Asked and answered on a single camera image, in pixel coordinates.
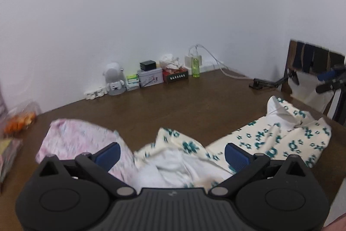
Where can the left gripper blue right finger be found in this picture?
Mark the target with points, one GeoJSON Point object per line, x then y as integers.
{"type": "Point", "coordinates": [246, 166]}

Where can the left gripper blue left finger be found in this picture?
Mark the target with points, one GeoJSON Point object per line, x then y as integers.
{"type": "Point", "coordinates": [96, 166]}

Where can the white teal flower garment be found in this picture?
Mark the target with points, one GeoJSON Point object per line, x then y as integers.
{"type": "Point", "coordinates": [175, 160]}

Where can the pink floral garment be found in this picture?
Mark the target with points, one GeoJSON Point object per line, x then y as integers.
{"type": "Point", "coordinates": [67, 138]}

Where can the white letter ornament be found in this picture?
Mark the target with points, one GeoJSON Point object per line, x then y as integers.
{"type": "Point", "coordinates": [100, 92]}

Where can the black articulated desk stand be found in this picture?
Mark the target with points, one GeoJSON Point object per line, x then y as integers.
{"type": "Point", "coordinates": [259, 84]}

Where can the white robot figurine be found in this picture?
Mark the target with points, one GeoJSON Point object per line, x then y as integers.
{"type": "Point", "coordinates": [115, 79]}

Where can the colourful snack packets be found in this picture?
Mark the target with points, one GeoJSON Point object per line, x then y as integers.
{"type": "Point", "coordinates": [9, 148]}

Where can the green white small box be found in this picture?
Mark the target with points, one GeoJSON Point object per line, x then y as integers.
{"type": "Point", "coordinates": [132, 82]}

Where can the orange snack bag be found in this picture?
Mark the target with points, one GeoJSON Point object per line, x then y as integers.
{"type": "Point", "coordinates": [20, 118]}

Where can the white tin box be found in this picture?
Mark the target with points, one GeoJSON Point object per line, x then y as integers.
{"type": "Point", "coordinates": [150, 78]}

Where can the black small box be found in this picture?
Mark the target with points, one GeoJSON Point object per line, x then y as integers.
{"type": "Point", "coordinates": [148, 65]}

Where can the green liquid bottle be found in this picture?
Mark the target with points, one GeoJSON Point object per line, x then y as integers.
{"type": "Point", "coordinates": [195, 67]}

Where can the red black tissue box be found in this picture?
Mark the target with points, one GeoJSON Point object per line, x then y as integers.
{"type": "Point", "coordinates": [172, 69]}

